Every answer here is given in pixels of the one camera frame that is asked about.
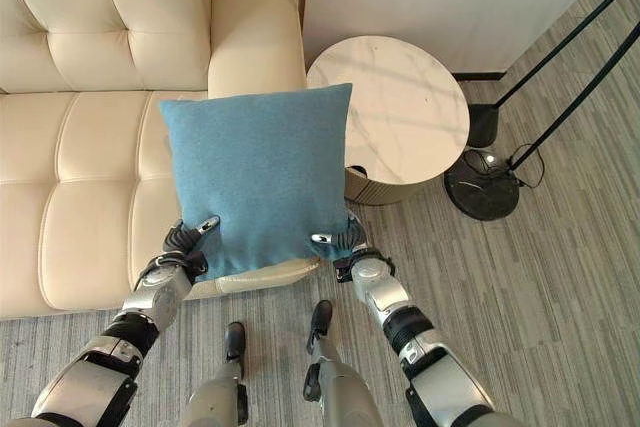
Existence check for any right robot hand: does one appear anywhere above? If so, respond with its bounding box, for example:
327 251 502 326
310 213 369 264

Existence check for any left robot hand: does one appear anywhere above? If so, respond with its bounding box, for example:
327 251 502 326
162 215 222 264

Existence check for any blue square cushion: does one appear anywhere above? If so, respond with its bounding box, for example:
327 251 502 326
158 82 354 282

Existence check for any cream leather sofa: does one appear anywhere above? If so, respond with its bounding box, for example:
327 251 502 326
0 0 324 321

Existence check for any round marble side table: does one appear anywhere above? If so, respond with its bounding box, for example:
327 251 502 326
305 35 471 205

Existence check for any right silver robot leg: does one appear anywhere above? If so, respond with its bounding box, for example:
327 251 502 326
302 299 384 427

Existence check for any silver robot leg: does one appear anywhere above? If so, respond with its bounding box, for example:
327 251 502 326
178 321 250 427
302 299 384 427

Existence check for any left silver robot leg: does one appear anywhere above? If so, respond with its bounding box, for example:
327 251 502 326
178 321 250 427

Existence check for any black floor lamp with round base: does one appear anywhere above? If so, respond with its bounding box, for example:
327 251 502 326
443 16 640 222

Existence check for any black lamp with cylinder base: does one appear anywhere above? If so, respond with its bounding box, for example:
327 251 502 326
467 0 640 149

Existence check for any black power cable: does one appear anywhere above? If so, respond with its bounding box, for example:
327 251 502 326
462 142 545 190

